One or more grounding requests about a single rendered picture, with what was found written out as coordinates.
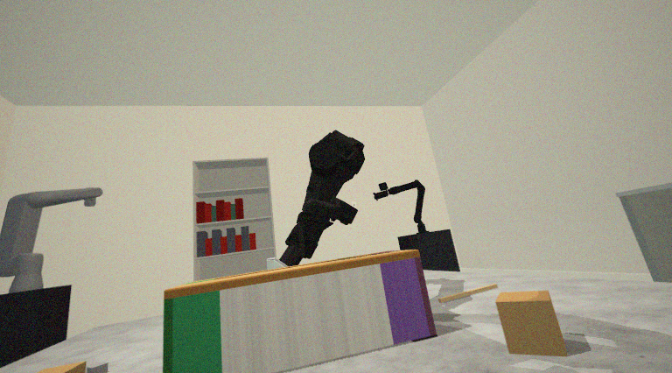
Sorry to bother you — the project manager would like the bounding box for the tan wooden stick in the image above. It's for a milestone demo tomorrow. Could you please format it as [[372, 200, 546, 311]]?
[[438, 285, 498, 303]]

